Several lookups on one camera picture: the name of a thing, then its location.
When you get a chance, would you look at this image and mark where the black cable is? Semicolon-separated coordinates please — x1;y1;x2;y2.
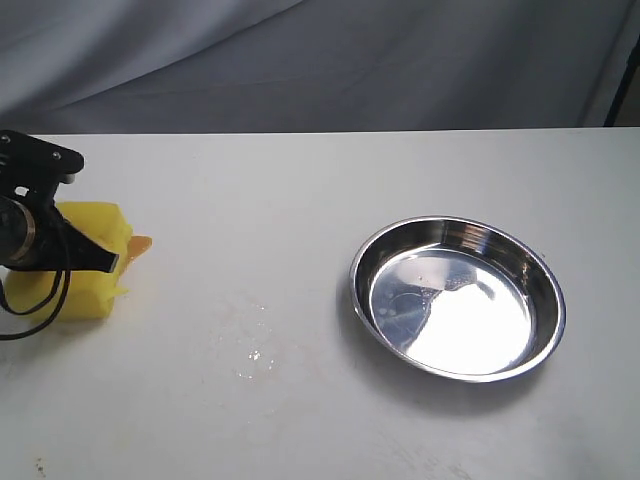
0;219;72;342

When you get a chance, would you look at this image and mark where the orange liquid spill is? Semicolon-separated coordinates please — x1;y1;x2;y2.
127;236;153;261

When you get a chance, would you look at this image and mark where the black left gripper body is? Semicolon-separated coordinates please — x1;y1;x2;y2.
1;195;80;271

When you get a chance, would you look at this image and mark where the grey backdrop cloth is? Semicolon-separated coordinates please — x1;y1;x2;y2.
1;1;639;134

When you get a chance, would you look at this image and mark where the round steel pan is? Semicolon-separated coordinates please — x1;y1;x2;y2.
348;216;566;384

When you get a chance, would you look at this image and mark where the yellow sponge block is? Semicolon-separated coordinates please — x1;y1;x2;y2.
4;201;133;322

